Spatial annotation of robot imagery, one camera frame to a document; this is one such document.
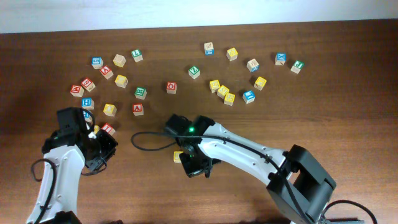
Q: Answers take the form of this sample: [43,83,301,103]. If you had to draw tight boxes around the green L block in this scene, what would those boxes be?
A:
[131,49,143,62]

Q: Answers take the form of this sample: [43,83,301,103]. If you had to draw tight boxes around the yellow block cluster left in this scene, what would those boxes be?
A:
[209,80,220,93]

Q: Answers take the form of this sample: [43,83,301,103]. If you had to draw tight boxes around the yellow O block upper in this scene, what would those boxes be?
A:
[103,104,117,116]

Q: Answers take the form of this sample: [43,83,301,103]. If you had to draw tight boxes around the blue H block lower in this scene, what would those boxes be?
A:
[83,111,93,122]

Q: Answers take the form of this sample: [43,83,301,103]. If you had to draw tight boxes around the red M block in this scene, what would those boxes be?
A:
[70,85,84,97]

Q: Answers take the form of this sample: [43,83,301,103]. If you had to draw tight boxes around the red a block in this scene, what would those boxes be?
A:
[99,65,114,80]
[132,103,144,116]

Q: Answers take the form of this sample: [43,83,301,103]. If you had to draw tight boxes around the blue X block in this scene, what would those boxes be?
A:
[275,53,287,65]

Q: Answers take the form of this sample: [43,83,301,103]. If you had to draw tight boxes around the red A block lower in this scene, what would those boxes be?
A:
[132,103,144,116]

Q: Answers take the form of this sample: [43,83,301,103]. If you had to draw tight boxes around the blue H block upper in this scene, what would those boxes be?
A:
[81,98,95,110]

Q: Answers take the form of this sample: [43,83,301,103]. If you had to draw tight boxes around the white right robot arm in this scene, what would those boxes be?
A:
[165,114,336,223]

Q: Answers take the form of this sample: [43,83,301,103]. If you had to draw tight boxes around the green J block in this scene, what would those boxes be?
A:
[290,60,305,74]

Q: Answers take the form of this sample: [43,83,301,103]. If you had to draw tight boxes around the yellow block cluster middle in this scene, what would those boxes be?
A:
[217,85,229,99]

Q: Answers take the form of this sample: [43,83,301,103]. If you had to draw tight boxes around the blue h block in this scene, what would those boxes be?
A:
[81,98,95,110]
[83,111,93,122]

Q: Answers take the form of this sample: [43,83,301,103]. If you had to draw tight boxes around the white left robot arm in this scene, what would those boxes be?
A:
[27,107,118,223]

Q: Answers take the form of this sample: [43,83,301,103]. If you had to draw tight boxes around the blue D wooden block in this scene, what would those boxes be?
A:
[246,59,259,72]

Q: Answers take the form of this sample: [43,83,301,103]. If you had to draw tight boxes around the yellow C block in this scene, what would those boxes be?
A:
[173,151,183,164]

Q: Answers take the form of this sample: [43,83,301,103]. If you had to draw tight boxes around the green Z block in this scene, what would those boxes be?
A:
[188,66,200,79]

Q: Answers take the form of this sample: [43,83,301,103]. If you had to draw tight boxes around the red A block upper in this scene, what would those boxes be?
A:
[99,65,114,80]

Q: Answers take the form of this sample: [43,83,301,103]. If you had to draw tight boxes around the red I block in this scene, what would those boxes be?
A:
[101,123,116,136]

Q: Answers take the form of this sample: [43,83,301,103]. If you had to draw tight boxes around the green R block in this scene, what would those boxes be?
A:
[134,86,147,100]

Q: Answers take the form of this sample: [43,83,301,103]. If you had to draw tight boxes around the yellow block cluster lower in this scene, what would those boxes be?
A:
[224,93,236,106]

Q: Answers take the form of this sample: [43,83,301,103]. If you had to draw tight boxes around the yellow block top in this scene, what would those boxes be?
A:
[226,47,238,61]

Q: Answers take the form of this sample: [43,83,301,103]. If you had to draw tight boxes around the blue S block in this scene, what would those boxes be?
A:
[91,57,104,70]

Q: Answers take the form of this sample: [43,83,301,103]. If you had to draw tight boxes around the blue I block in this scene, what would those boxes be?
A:
[243,90,256,104]

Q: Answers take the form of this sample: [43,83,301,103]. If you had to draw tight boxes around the red 6 block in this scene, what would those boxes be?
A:
[81,78,95,91]

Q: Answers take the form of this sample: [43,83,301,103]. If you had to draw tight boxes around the yellow o block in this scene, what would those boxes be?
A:
[103,104,117,116]
[93,125,100,134]

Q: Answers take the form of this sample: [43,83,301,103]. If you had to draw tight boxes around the yellow O block lower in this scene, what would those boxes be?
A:
[93,125,100,134]

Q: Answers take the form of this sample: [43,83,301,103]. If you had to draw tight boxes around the yellow block cluster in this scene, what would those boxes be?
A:
[209,80,220,93]
[217,85,229,99]
[224,93,236,106]

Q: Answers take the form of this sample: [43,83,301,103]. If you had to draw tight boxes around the yellow G block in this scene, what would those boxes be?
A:
[114,75,128,88]

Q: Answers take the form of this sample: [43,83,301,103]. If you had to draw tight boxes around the yellow block right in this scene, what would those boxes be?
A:
[254,77,267,91]

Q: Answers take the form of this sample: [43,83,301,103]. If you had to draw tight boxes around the red Q block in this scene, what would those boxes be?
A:
[166,82,177,94]

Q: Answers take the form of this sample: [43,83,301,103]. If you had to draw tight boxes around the plain wooden block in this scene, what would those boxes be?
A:
[113,54,126,68]

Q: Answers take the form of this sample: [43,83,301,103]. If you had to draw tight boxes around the blue-sided wooden block top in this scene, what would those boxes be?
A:
[204,42,214,55]

